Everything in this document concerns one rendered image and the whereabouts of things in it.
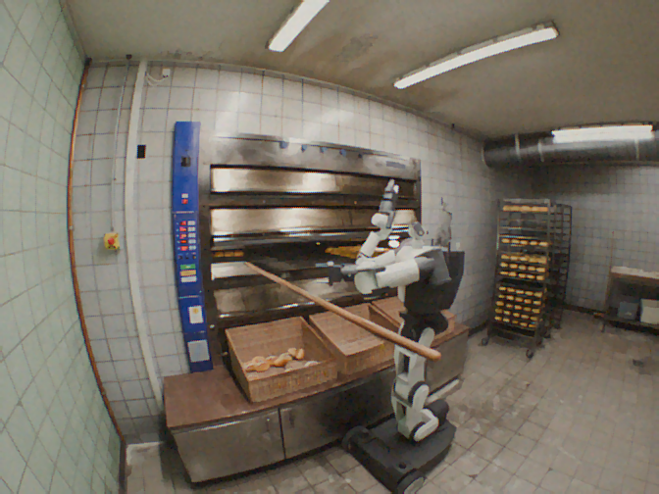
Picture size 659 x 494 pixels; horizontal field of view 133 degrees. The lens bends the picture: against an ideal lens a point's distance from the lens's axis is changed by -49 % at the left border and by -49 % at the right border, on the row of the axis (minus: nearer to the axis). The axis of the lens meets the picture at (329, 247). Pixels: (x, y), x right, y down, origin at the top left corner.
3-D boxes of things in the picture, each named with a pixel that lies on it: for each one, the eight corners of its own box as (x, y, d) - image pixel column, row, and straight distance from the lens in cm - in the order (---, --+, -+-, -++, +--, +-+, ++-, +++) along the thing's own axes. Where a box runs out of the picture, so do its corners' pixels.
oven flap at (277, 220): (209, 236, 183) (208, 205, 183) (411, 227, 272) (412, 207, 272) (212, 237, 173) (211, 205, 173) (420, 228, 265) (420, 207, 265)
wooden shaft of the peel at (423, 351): (441, 361, 81) (443, 351, 80) (434, 365, 79) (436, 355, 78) (250, 266, 222) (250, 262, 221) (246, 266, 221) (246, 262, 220)
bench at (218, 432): (182, 438, 235) (163, 374, 202) (421, 362, 323) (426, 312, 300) (196, 494, 197) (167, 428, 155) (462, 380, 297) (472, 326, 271)
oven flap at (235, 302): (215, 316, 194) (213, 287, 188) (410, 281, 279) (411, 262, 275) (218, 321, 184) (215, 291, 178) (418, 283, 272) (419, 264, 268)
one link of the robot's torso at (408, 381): (407, 387, 180) (414, 317, 158) (429, 400, 171) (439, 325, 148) (387, 396, 171) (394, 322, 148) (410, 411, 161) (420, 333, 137)
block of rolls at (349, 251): (324, 252, 293) (324, 247, 292) (361, 249, 320) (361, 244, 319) (360, 260, 243) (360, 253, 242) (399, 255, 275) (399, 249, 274)
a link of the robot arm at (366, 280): (361, 289, 130) (354, 299, 112) (356, 268, 129) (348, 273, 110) (383, 285, 129) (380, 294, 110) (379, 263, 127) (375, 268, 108)
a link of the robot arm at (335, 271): (328, 262, 133) (353, 262, 132) (329, 259, 142) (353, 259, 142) (328, 288, 135) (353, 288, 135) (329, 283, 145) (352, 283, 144)
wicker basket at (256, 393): (228, 366, 201) (224, 328, 189) (302, 349, 217) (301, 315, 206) (250, 405, 161) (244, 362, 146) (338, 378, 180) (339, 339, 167)
